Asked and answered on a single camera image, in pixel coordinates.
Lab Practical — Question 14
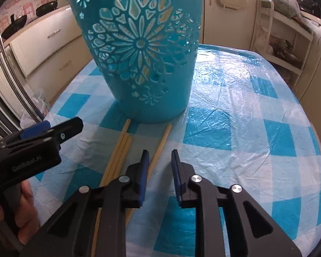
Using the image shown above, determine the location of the pile of wooden chopsticks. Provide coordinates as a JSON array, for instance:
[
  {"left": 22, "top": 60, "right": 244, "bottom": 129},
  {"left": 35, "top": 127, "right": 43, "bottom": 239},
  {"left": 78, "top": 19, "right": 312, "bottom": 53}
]
[{"left": 92, "top": 118, "right": 133, "bottom": 257}]

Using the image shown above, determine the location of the black frying pan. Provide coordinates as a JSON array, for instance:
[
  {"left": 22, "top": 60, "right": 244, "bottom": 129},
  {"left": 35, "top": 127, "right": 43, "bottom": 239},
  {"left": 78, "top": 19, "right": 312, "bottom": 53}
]
[{"left": 35, "top": 0, "right": 68, "bottom": 17}]

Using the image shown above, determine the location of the turquoise plastic cutout basket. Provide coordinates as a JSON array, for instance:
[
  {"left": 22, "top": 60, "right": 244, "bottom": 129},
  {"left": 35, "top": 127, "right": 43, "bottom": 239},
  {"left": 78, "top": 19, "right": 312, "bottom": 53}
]
[{"left": 64, "top": 0, "right": 205, "bottom": 124}]

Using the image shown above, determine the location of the clear crumpled plastic bag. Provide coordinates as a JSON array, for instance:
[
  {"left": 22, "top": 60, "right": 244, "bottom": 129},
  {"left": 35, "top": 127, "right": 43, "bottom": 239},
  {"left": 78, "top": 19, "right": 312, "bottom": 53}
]
[{"left": 20, "top": 88, "right": 50, "bottom": 127}]

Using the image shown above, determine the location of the black wok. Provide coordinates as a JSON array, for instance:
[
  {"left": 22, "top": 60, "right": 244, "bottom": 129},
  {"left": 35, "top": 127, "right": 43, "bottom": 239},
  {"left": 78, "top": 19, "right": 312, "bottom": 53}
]
[{"left": 1, "top": 14, "right": 28, "bottom": 40}]

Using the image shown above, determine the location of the blue white checked tablecloth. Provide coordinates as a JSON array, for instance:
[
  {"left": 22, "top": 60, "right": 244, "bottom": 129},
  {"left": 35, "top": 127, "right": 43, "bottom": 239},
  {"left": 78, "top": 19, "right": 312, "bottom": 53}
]
[{"left": 33, "top": 44, "right": 321, "bottom": 257}]

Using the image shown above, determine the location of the white rolling storage cart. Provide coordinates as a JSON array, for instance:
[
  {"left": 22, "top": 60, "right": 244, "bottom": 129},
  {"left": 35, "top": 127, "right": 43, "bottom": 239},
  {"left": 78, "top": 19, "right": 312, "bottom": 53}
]
[{"left": 258, "top": 0, "right": 315, "bottom": 78}]

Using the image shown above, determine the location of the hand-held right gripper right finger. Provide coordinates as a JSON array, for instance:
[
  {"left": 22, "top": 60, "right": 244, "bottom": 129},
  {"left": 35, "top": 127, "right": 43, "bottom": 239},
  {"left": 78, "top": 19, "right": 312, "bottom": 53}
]
[{"left": 171, "top": 148, "right": 303, "bottom": 257}]

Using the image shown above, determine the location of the dark pot with lid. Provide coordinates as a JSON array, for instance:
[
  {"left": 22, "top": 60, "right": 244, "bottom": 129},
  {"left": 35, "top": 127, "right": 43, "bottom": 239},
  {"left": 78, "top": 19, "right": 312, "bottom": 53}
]
[{"left": 273, "top": 39, "right": 303, "bottom": 63}]

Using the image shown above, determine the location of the single wooden chopstick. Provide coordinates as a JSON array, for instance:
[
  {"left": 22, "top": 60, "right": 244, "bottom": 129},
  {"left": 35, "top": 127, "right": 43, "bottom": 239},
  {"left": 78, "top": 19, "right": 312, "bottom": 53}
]
[{"left": 125, "top": 124, "right": 173, "bottom": 223}]

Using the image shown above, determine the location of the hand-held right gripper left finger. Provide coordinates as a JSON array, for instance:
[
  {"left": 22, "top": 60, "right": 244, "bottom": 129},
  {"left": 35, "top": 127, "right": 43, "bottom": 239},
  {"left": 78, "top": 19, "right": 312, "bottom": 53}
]
[{"left": 19, "top": 150, "right": 150, "bottom": 257}]

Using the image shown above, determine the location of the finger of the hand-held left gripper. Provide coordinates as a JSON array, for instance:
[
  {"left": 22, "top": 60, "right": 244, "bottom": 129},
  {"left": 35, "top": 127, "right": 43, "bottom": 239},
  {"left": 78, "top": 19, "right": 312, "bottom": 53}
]
[
  {"left": 21, "top": 121, "right": 51, "bottom": 138},
  {"left": 1, "top": 117, "right": 84, "bottom": 147}
]

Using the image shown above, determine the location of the sliding glass door frame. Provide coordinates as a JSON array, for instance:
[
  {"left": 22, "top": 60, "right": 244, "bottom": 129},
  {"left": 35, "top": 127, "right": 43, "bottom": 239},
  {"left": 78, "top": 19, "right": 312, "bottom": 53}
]
[{"left": 0, "top": 13, "right": 45, "bottom": 137}]

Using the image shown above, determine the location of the person's left hand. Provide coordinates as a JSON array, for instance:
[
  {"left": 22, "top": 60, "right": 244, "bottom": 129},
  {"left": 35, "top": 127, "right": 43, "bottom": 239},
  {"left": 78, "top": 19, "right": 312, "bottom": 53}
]
[{"left": 0, "top": 180, "right": 41, "bottom": 246}]

